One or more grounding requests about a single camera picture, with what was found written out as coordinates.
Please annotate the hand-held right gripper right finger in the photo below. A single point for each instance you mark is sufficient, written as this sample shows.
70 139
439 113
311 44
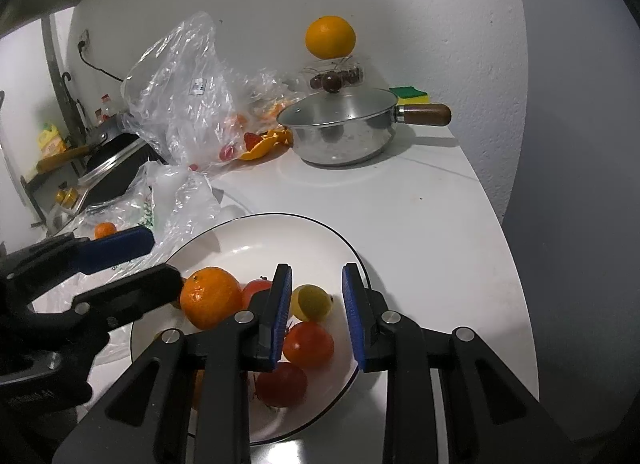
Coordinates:
352 309

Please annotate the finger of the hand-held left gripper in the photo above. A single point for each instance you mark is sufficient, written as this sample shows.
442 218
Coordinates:
115 249
145 286

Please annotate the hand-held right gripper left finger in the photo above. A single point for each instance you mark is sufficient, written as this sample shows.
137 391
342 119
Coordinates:
281 304

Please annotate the small mandarin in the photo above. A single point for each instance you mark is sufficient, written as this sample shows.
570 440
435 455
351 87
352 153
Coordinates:
105 230

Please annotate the red tomato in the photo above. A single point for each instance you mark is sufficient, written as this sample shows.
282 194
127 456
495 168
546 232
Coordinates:
310 346
254 290
282 386

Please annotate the small yellow-green lemon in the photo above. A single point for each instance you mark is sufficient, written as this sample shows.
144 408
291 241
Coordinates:
312 302

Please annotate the white plate with black rim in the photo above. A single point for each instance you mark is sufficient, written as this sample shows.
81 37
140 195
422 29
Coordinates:
260 244

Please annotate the steel and black stove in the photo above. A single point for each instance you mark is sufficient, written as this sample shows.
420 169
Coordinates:
107 184

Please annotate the green printed plastic bag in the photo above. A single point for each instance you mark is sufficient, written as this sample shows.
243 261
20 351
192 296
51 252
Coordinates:
180 194

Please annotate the black metal rack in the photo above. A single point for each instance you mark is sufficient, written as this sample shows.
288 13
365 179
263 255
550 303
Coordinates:
32 194

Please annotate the yellow packet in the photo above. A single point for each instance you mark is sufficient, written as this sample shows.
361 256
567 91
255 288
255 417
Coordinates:
52 139

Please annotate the black hooked pole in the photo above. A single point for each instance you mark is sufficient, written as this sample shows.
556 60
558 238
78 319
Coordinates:
67 99

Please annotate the orange peel scraps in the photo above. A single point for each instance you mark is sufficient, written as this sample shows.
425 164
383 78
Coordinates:
265 141

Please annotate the clear plastic bag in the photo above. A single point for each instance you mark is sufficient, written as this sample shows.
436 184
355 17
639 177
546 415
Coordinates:
170 94

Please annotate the green and yellow sponge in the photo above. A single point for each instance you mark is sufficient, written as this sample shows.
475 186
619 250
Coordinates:
410 95

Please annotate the clear box of cherries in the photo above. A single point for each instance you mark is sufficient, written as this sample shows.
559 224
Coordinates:
350 75

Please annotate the orange with green stem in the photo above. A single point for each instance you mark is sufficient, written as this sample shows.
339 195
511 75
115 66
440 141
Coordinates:
330 36

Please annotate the white wall socket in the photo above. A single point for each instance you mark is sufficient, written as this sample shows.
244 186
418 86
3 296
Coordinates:
84 39

